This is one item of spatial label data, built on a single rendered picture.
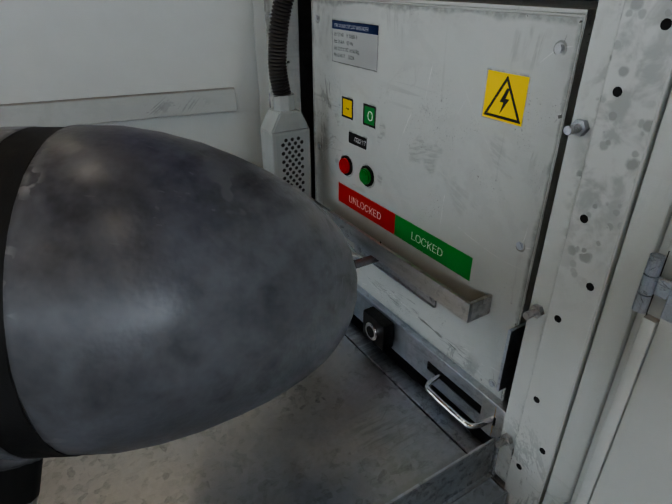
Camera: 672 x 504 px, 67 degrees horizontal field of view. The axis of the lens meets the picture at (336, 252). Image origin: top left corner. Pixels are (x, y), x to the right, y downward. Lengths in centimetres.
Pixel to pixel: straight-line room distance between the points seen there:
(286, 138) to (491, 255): 39
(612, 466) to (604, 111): 32
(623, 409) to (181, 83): 82
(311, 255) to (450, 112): 49
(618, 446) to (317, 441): 39
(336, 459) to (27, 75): 75
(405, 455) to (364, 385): 14
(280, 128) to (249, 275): 69
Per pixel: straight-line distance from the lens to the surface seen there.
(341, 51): 83
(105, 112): 96
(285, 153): 85
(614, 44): 47
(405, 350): 84
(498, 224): 63
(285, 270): 17
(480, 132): 62
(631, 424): 53
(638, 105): 46
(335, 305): 20
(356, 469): 73
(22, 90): 98
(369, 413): 79
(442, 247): 71
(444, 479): 67
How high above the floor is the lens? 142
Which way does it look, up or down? 29 degrees down
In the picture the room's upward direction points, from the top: straight up
